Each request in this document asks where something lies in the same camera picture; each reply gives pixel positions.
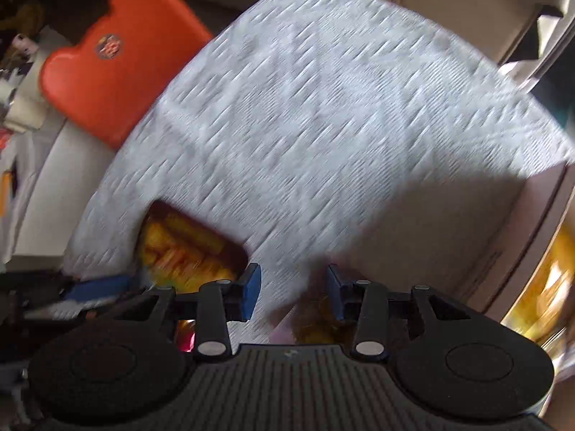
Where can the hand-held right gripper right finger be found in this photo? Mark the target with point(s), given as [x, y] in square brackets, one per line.
[334, 292]

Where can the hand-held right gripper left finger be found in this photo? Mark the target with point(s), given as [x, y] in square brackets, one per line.
[251, 292]

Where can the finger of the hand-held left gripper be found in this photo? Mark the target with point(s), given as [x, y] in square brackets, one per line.
[101, 286]

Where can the clear packet of yellow snack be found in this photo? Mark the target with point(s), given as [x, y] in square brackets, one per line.
[319, 323]

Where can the red packet of yellow snacks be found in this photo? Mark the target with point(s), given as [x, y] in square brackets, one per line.
[184, 251]

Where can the white cardboard box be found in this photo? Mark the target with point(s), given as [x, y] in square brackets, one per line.
[516, 256]

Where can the white textured tablecloth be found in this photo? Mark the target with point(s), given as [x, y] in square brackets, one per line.
[314, 121]

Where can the orange plastic chair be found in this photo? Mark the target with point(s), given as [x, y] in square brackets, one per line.
[121, 54]

